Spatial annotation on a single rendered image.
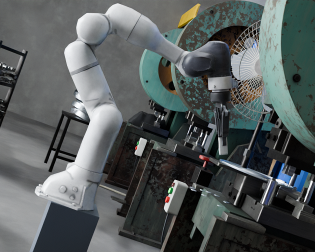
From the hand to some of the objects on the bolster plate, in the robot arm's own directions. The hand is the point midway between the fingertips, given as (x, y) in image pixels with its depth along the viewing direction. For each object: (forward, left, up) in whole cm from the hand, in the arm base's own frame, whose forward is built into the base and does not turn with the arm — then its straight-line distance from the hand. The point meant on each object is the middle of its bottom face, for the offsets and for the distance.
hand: (223, 145), depth 186 cm
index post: (+15, -19, -14) cm, 28 cm away
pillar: (+34, -10, -11) cm, 37 cm away
